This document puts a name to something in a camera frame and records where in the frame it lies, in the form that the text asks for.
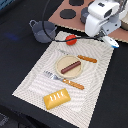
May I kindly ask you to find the red tomato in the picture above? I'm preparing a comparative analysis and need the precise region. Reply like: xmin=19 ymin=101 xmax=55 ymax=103
xmin=66 ymin=35 xmax=77 ymax=45

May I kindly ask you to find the yellow bread loaf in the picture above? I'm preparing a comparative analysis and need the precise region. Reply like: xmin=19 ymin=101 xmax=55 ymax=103
xmin=43 ymin=89 xmax=71 ymax=110

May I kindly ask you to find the white blue fish toy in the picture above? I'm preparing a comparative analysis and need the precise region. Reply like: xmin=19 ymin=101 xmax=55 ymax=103
xmin=102 ymin=36 xmax=119 ymax=48

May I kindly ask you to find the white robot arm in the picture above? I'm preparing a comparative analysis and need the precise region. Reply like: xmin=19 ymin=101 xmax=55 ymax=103
xmin=85 ymin=0 xmax=128 ymax=37

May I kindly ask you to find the round wooden plate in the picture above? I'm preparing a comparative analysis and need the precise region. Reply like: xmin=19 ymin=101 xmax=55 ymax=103
xmin=55 ymin=55 xmax=83 ymax=79

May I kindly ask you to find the brown sausage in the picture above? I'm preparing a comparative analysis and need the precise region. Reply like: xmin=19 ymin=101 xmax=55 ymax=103
xmin=61 ymin=61 xmax=81 ymax=74

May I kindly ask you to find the brown toy stove top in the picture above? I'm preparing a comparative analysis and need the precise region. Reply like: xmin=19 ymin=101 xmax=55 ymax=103
xmin=47 ymin=0 xmax=128 ymax=43

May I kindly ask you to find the grey saucepan on stove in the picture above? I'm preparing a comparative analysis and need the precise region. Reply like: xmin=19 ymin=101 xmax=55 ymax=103
xmin=80 ymin=7 xmax=89 ymax=24

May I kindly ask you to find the knife with orange handle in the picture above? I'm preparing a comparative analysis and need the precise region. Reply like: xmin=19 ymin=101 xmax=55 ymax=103
xmin=58 ymin=49 xmax=97 ymax=63

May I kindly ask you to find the fork with orange handle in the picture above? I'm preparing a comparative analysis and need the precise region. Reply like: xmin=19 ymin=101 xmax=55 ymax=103
xmin=43 ymin=71 xmax=84 ymax=90

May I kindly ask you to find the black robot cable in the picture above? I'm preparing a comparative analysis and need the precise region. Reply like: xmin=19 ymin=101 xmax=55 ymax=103
xmin=40 ymin=0 xmax=101 ymax=44

